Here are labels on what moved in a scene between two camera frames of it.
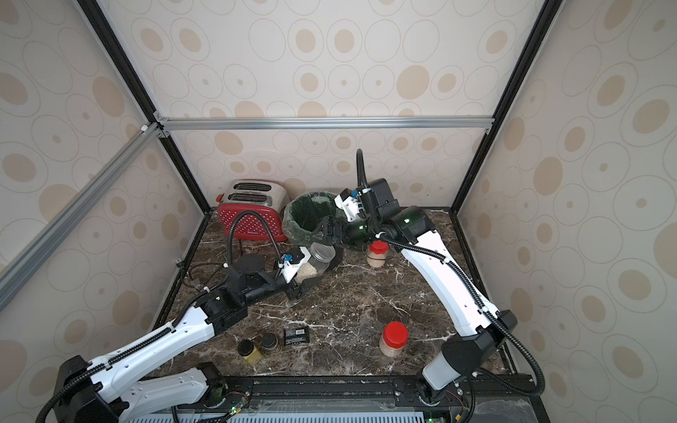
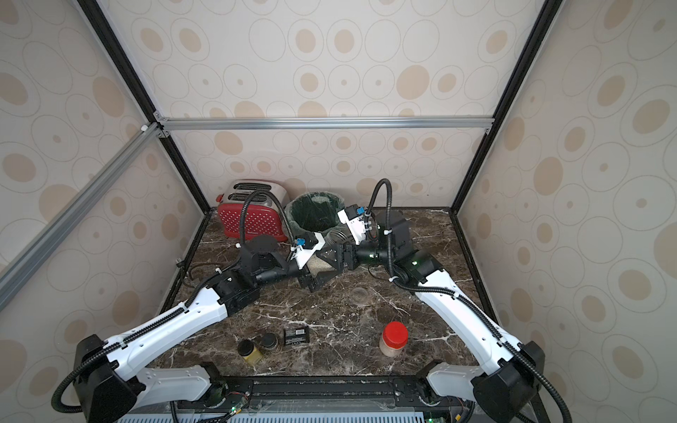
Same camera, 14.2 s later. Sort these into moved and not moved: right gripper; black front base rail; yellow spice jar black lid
Moved: right gripper
Not moved: black front base rail; yellow spice jar black lid
